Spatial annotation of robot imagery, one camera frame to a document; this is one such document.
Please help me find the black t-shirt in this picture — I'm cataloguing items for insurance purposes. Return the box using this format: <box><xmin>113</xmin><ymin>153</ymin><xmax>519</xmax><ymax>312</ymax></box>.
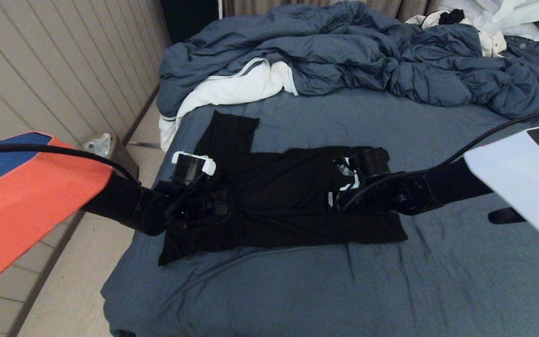
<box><xmin>158</xmin><ymin>111</ymin><xmax>408</xmax><ymax>266</ymax></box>

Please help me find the brown trash bin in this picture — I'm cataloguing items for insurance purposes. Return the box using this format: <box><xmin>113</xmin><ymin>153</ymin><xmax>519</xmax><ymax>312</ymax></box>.
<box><xmin>82</xmin><ymin>133</ymin><xmax>140</xmax><ymax>181</ymax></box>

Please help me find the white duvet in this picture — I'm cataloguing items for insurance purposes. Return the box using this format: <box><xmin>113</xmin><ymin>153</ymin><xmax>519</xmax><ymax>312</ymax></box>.
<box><xmin>159</xmin><ymin>59</ymin><xmax>299</xmax><ymax>154</ymax></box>

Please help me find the crumpled blue duvet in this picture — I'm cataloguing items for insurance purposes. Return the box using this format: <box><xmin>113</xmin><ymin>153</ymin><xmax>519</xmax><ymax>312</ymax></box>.
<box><xmin>156</xmin><ymin>0</ymin><xmax>539</xmax><ymax>123</ymax></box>

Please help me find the black tall furniture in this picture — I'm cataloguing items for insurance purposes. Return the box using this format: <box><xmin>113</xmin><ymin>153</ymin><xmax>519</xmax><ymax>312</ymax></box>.
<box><xmin>160</xmin><ymin>0</ymin><xmax>221</xmax><ymax>45</ymax></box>

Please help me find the beige curtain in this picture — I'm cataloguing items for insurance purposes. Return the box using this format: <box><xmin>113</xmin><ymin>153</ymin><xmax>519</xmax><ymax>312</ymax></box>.
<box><xmin>223</xmin><ymin>0</ymin><xmax>443</xmax><ymax>19</ymax></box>

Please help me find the small black fabric item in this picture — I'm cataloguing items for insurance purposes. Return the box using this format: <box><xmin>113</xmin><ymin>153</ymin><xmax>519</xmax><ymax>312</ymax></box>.
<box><xmin>438</xmin><ymin>9</ymin><xmax>465</xmax><ymax>26</ymax></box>

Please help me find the white crumpled shirt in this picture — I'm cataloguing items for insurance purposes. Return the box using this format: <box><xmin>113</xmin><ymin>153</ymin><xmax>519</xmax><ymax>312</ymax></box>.
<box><xmin>405</xmin><ymin>0</ymin><xmax>539</xmax><ymax>58</ymax></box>

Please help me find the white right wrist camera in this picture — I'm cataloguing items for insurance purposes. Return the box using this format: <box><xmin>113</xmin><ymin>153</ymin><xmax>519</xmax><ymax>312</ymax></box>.
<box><xmin>333</xmin><ymin>157</ymin><xmax>361</xmax><ymax>191</ymax></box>

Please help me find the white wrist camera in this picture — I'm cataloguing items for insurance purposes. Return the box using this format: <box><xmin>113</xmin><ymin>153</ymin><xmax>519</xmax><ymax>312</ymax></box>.
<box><xmin>171</xmin><ymin>151</ymin><xmax>217</xmax><ymax>181</ymax></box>
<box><xmin>333</xmin><ymin>157</ymin><xmax>361</xmax><ymax>191</ymax></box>

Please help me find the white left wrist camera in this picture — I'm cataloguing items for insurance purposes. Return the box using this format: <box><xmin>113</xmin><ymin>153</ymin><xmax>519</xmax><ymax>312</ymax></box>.
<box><xmin>171</xmin><ymin>151</ymin><xmax>217</xmax><ymax>181</ymax></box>

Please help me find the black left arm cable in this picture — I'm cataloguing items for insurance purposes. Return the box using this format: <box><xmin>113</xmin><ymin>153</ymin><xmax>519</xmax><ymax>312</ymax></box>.
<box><xmin>0</xmin><ymin>144</ymin><xmax>140</xmax><ymax>184</ymax></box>

